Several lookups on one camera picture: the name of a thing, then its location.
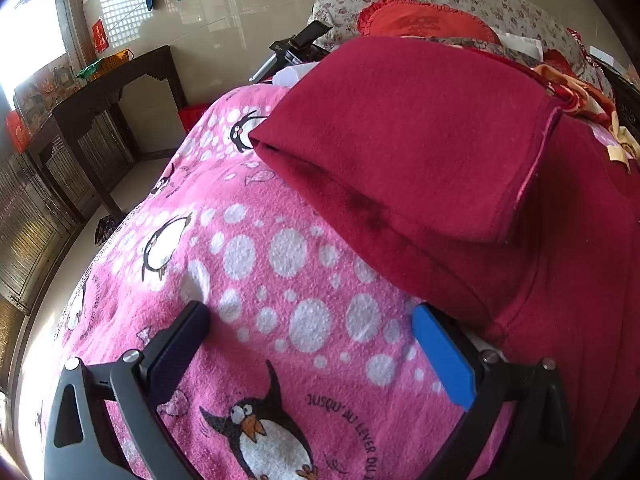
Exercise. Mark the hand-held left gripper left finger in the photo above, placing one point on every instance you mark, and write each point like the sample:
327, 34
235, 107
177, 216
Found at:
180, 345

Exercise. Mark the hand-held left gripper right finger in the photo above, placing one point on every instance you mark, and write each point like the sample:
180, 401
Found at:
442, 355

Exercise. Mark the dark red sweater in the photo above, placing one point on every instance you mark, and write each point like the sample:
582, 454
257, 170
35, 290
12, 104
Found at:
425, 160

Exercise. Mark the dark slippers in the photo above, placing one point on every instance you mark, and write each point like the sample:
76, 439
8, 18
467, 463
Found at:
105, 230

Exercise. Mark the pink penguin print blanket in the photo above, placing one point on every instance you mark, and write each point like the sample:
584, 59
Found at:
275, 210

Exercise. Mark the wooden lattice cabinet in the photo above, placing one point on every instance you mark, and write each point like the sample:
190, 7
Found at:
30, 225

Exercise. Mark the red plastic bin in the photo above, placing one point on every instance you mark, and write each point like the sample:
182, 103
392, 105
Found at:
192, 117

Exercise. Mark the dark wooden table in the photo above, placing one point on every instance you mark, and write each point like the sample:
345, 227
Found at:
100, 95

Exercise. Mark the red gift box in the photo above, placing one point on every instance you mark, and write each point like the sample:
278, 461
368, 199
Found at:
17, 132

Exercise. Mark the green plastic item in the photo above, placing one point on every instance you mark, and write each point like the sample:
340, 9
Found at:
89, 71

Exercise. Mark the yellow basket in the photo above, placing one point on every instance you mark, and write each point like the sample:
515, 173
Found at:
117, 60

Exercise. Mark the white paper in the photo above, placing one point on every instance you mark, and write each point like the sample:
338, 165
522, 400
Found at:
292, 74

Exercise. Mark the orange floral blanket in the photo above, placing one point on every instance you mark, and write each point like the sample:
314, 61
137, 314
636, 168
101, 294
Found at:
575, 90

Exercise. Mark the black tripod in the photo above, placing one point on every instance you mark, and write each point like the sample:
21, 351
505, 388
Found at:
290, 50

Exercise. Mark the dark carved headboard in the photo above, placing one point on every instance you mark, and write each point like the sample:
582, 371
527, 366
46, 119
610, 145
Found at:
625, 95

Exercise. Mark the red heart-shaped cushion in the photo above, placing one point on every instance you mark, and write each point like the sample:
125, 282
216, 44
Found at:
420, 22

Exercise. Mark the red wall paper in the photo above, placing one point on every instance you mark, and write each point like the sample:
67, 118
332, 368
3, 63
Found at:
99, 35

